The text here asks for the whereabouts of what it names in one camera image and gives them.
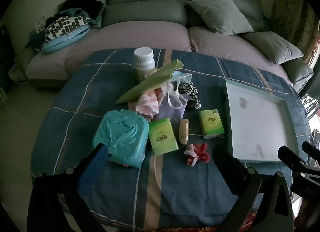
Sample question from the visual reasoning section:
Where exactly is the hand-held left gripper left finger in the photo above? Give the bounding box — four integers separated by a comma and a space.
27, 143, 109, 232

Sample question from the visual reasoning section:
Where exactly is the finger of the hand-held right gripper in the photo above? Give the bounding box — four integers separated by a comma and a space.
302, 141, 320, 158
278, 145, 307, 172

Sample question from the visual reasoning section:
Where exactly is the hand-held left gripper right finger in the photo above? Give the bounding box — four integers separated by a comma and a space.
212, 144, 293, 232

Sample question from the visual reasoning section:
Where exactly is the green tissue pack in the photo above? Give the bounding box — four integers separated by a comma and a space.
199, 109, 225, 139
148, 117, 180, 157

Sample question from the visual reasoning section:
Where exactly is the white tray with teal rim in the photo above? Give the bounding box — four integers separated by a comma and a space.
225, 80, 300, 164

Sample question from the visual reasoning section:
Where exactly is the beige oval sponge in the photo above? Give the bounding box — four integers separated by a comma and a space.
179, 119, 190, 145

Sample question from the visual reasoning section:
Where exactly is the purple packet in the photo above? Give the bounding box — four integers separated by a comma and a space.
155, 92, 188, 128

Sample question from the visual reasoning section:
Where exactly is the leopard print scrunchie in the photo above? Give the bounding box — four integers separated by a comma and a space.
177, 82, 202, 110

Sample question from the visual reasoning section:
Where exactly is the pink white striped towel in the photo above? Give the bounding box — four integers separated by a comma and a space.
129, 88, 168, 118

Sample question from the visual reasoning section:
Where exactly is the blue face mask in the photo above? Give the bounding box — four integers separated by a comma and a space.
165, 70, 193, 109

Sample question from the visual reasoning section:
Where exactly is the light green cloth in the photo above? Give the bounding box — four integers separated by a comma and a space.
115, 59, 184, 105

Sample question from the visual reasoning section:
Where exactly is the teal wet wipes pack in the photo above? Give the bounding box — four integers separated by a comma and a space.
92, 109, 150, 169

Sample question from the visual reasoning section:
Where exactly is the red patterned rug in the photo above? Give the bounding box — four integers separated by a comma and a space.
150, 211, 258, 232

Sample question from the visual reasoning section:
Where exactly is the blue plaid blanket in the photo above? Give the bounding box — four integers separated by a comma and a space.
30, 49, 308, 230

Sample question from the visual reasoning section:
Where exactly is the white pill bottle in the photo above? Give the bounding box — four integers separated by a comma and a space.
133, 47, 156, 83

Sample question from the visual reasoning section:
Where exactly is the light blue cushion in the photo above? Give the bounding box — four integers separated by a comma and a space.
41, 25, 91, 53

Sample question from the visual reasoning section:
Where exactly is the patterned curtain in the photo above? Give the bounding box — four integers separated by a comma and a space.
272, 0, 320, 67

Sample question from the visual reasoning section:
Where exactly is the black white patterned pillow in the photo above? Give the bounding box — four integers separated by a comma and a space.
44, 15, 91, 43

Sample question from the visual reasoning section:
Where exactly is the square grey-green cushion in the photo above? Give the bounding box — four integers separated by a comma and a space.
187, 0, 254, 36

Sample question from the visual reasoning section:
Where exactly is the dark clothes pile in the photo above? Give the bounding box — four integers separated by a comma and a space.
58, 0, 106, 25

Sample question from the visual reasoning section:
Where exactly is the grey-green sofa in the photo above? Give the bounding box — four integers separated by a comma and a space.
9, 0, 315, 90

